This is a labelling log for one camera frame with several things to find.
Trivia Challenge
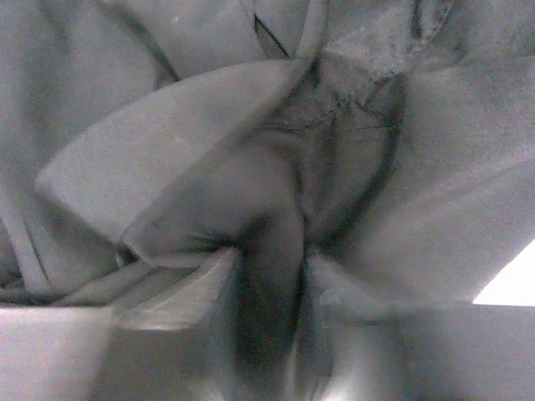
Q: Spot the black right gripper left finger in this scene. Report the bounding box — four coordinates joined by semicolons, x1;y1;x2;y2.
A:
115;248;238;331

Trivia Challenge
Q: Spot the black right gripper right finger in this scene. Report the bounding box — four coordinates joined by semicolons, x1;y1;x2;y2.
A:
305;254;401;323

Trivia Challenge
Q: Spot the black shirt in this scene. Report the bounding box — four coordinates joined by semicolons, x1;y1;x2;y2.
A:
1;1;534;320

